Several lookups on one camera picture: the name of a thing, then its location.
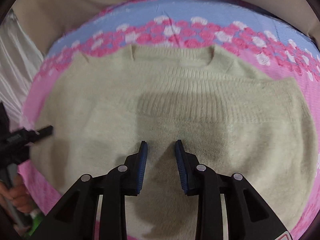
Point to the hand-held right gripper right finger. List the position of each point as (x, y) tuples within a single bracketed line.
[(180, 166)]

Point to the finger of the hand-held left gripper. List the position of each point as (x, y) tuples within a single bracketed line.
[(42, 131)]

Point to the beige cloth cover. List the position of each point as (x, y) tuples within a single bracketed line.
[(75, 5)]

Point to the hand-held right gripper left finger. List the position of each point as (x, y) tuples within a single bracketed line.
[(142, 160)]

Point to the person's left hand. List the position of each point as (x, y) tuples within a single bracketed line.
[(18, 196)]

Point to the cream sweater with black hearts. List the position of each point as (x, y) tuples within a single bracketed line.
[(225, 130)]

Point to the white satin curtain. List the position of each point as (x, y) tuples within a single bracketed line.
[(17, 55)]

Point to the pink floral bed sheet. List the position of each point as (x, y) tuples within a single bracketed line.
[(200, 12)]

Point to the green object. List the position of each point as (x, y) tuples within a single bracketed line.
[(35, 218)]

